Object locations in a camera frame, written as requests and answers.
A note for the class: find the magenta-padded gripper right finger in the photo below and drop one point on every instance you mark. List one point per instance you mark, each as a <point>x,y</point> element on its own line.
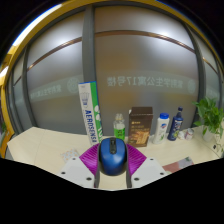
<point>142,168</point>

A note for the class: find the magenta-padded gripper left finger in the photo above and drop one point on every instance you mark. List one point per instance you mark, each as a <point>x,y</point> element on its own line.
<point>81,167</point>

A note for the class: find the blue and black computer mouse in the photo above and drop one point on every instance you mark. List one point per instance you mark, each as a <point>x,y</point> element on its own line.
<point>113,156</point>

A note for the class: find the multicoloured floral mouse pad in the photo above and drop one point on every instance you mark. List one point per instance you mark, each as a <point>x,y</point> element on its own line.
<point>180,164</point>

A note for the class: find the patterned tissue packet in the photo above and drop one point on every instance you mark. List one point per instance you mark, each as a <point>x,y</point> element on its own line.
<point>69,155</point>

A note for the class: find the brown cardboard box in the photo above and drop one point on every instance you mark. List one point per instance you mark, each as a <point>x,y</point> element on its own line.
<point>140,126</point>

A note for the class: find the white blue-capped lotion bottle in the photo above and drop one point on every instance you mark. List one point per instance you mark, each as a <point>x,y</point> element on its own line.
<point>161,128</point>

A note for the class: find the clear green-labelled drink bottle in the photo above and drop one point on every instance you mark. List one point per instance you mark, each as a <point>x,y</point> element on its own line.
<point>119,127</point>

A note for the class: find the crumpled white paper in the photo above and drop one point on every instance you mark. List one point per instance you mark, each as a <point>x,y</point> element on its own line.
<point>181,134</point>

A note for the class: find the dark blue shampoo bottle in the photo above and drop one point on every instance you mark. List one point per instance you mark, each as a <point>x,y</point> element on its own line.
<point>175,124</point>

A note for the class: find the white and green shuttlecock tube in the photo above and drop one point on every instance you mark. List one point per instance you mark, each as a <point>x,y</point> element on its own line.
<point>90,111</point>

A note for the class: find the potted green vine plant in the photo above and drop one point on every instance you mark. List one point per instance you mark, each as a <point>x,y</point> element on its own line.
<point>212,118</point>

